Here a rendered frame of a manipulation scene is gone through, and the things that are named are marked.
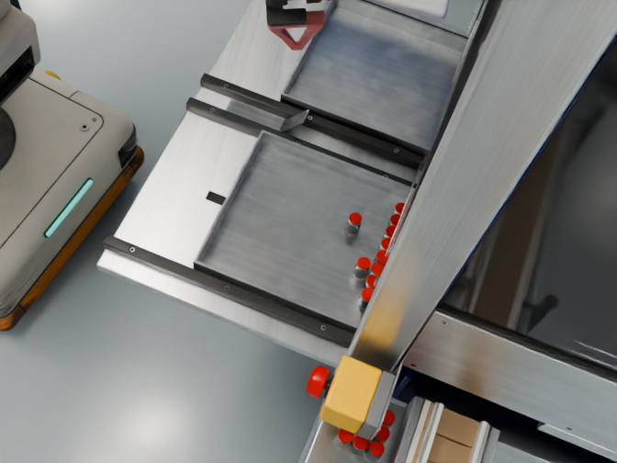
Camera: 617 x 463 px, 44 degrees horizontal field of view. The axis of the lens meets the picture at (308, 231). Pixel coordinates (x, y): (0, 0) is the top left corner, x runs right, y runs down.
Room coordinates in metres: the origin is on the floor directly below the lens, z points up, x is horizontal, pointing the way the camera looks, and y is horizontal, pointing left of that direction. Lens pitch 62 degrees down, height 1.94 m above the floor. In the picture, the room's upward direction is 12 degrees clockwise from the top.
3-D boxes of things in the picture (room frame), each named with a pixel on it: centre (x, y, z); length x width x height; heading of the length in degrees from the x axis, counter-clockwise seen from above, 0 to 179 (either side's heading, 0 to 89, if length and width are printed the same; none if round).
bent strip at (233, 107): (0.75, 0.11, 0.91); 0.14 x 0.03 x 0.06; 78
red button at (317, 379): (0.28, -0.06, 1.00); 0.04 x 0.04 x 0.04; 79
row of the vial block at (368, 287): (0.53, -0.12, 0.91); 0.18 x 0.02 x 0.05; 169
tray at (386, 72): (0.88, -0.10, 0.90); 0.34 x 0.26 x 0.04; 79
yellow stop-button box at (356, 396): (0.28, -0.10, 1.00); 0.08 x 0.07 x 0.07; 79
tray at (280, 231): (0.54, -0.03, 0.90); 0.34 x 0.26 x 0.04; 79
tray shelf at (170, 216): (0.72, 0.00, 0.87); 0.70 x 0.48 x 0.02; 169
